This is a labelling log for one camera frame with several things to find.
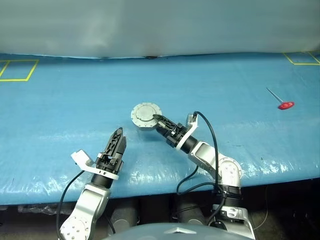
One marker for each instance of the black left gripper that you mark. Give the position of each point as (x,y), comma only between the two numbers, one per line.
(110,165)

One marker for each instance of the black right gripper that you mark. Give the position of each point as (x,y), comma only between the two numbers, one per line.
(176,136)

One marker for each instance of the round grey motor lid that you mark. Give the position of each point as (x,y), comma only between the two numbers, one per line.
(145,113)

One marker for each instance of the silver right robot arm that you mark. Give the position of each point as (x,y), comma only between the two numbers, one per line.
(203,153)

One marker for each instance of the blue plastic table cover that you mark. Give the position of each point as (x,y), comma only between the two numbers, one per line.
(75,112)

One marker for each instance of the dark rounded cylinder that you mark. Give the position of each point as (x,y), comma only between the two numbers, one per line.
(190,212)
(122,217)

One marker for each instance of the grey robot torso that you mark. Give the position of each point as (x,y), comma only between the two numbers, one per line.
(175,233)

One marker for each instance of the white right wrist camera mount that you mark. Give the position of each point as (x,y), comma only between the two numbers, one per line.
(192,122)

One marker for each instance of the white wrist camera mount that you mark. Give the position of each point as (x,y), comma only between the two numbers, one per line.
(192,122)
(81,157)

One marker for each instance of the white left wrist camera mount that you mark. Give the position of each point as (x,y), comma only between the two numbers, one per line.
(81,157)

